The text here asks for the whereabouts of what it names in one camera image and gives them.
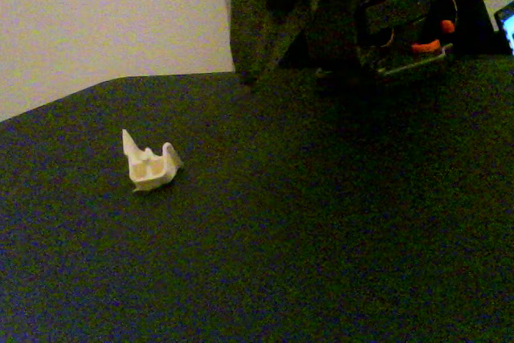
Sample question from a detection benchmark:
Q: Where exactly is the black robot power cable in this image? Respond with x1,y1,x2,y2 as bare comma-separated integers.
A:
435,0,459,25

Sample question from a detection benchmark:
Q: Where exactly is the white plastic printed part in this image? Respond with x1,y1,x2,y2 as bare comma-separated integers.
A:
121,129,185,194

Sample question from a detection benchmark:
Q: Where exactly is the laptop with lit screen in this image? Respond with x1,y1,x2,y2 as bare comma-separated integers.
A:
493,1,514,57

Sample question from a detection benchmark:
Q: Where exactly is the dark navy desk mat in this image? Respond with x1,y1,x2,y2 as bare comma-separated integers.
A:
0,53,514,343

